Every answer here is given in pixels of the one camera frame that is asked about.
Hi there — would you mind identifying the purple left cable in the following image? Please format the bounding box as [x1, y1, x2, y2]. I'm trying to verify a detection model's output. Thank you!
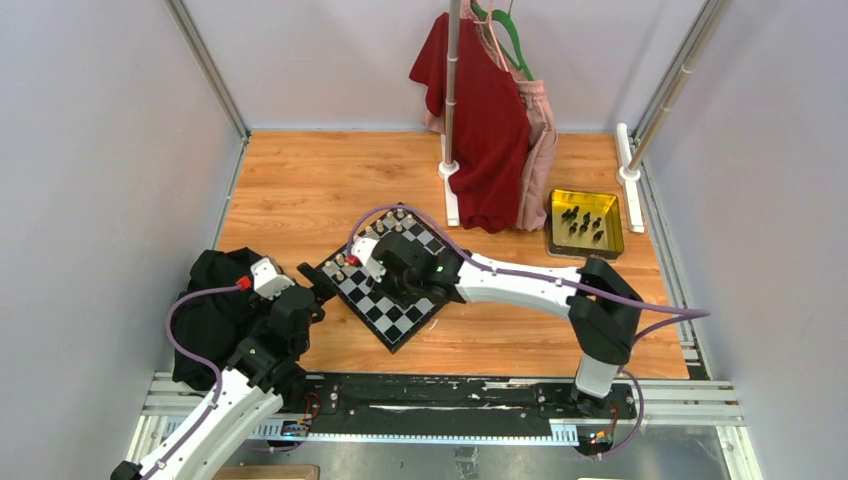
[139, 284, 253, 480]

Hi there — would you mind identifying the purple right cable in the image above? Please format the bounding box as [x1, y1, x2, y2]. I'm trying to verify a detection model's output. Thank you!
[344, 203, 711, 458]

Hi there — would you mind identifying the red shirt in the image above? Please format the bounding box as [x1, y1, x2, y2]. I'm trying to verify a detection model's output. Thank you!
[449, 19, 531, 233]

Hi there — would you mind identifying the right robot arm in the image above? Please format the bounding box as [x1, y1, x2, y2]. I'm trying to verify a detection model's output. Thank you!
[349, 233, 641, 418]

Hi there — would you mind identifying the green hanger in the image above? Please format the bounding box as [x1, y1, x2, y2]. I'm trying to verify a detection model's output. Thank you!
[470, 1, 534, 81]

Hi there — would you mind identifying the yellow tray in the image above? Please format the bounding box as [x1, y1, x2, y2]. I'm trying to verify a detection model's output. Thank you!
[546, 189, 625, 261]

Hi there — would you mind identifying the purple cable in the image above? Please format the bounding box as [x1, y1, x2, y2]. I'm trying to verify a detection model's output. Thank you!
[139, 284, 253, 480]
[344, 203, 711, 458]

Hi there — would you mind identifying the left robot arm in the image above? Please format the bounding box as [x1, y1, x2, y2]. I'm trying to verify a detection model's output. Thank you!
[111, 257, 335, 479]

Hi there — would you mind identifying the pink garment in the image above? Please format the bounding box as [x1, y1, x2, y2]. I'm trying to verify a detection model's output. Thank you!
[460, 1, 558, 231]

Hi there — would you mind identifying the black cloth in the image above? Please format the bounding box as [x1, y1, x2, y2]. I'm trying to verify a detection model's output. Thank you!
[170, 248, 303, 391]

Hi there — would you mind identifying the black and white chessboard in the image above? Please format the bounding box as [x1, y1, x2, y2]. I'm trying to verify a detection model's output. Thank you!
[315, 204, 457, 353]

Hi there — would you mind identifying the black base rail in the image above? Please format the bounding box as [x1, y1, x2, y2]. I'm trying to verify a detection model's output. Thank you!
[279, 373, 637, 439]

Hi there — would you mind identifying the white rack base foot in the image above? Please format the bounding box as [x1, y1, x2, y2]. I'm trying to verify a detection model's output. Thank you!
[438, 132, 461, 227]

